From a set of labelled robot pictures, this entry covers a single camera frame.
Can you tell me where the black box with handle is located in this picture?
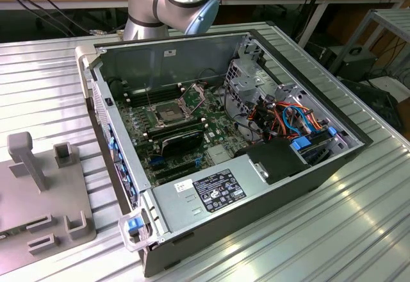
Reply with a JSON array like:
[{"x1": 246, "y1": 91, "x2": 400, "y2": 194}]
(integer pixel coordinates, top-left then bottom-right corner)
[{"x1": 326, "y1": 46, "x2": 377, "y2": 78}]

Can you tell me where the CPU socket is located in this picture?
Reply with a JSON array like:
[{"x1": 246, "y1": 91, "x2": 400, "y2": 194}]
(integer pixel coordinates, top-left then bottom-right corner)
[{"x1": 150, "y1": 100, "x2": 190, "y2": 126}]

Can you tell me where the black expansion slot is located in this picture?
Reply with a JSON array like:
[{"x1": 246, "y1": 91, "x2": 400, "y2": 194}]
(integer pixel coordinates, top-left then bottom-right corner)
[{"x1": 153, "y1": 160, "x2": 197, "y2": 184}]

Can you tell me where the blue wire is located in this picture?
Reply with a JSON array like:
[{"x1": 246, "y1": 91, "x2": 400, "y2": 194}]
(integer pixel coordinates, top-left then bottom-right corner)
[{"x1": 281, "y1": 102, "x2": 314, "y2": 135}]

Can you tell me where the beige case handle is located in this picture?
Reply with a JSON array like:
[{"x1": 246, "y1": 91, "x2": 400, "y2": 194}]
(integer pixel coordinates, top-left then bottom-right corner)
[{"x1": 74, "y1": 45, "x2": 99, "y2": 101}]

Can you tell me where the green circuit board part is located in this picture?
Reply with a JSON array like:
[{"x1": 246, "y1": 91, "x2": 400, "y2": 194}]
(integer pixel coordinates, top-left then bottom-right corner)
[{"x1": 0, "y1": 228, "x2": 24, "y2": 240}]

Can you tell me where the black wire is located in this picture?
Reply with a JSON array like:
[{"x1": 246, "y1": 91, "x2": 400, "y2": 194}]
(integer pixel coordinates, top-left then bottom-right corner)
[{"x1": 197, "y1": 68, "x2": 232, "y2": 88}]

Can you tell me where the grey parts rack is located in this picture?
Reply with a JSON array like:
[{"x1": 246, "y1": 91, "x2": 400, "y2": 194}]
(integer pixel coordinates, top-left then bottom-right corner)
[{"x1": 0, "y1": 131, "x2": 98, "y2": 276}]

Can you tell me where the metal frame table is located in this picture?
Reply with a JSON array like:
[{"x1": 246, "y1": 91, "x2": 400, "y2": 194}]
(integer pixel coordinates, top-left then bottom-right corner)
[{"x1": 329, "y1": 8, "x2": 410, "y2": 78}]

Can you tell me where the clear case latch blue tab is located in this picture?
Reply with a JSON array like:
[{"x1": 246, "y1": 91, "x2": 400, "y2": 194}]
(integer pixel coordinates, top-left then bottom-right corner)
[{"x1": 117, "y1": 207, "x2": 161, "y2": 253}]

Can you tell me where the grey power supply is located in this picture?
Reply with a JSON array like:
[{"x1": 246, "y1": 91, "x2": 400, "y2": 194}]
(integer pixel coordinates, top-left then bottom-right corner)
[{"x1": 152, "y1": 153, "x2": 268, "y2": 235}]

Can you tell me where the orange wire bundle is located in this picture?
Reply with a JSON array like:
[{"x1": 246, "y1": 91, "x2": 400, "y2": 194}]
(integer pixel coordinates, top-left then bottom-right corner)
[{"x1": 249, "y1": 100, "x2": 325, "y2": 139}]

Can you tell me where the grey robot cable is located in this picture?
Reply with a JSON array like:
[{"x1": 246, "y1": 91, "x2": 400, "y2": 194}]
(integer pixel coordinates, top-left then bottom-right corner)
[
  {"x1": 19, "y1": 0, "x2": 99, "y2": 37},
  {"x1": 0, "y1": 0, "x2": 76, "y2": 38}
]

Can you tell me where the metal drive cage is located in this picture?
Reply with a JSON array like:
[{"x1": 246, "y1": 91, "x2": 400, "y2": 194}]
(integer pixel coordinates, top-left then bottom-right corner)
[{"x1": 223, "y1": 58, "x2": 280, "y2": 117}]

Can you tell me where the black plastic shroud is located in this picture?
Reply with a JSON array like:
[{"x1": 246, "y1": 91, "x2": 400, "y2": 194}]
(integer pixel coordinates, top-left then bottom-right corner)
[{"x1": 233, "y1": 137, "x2": 310, "y2": 186}]

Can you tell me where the dark RAM module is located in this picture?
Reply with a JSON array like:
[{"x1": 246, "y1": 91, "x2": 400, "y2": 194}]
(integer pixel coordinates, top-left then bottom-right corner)
[
  {"x1": 125, "y1": 83, "x2": 182, "y2": 99},
  {"x1": 149, "y1": 122, "x2": 206, "y2": 141},
  {"x1": 128, "y1": 88, "x2": 186, "y2": 107},
  {"x1": 145, "y1": 118, "x2": 202, "y2": 136}
]

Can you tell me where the green motherboard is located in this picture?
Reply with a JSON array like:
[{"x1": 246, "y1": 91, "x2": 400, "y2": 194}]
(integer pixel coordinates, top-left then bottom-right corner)
[{"x1": 110, "y1": 81, "x2": 238, "y2": 187}]

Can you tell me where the open black PC case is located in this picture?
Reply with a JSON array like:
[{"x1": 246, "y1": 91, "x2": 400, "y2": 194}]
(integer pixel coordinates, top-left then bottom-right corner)
[{"x1": 74, "y1": 28, "x2": 374, "y2": 278}]

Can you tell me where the black bag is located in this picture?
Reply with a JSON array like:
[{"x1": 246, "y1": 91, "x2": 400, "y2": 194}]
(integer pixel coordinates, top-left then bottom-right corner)
[{"x1": 338, "y1": 78, "x2": 405, "y2": 133}]

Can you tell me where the blue disk carrier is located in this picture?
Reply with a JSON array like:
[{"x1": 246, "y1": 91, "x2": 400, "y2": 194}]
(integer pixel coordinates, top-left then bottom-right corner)
[{"x1": 289, "y1": 130, "x2": 332, "y2": 168}]

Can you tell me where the black graphics card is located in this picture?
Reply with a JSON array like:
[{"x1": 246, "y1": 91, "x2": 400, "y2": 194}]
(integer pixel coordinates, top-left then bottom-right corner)
[{"x1": 160, "y1": 129, "x2": 204, "y2": 158}]

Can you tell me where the silver chipset heat sink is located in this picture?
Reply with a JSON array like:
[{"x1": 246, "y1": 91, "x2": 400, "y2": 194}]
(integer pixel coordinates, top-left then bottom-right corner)
[{"x1": 207, "y1": 145, "x2": 233, "y2": 165}]

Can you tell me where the metal socket cover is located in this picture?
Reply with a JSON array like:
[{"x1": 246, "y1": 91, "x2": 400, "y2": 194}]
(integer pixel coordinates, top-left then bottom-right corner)
[{"x1": 179, "y1": 83, "x2": 208, "y2": 115}]

